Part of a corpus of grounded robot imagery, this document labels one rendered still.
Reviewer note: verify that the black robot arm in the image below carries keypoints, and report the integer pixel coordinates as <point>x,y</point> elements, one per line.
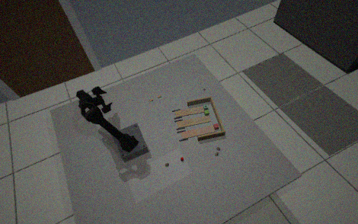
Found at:
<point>95,116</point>

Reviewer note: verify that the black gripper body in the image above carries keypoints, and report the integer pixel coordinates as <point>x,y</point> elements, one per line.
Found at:
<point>96,91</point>

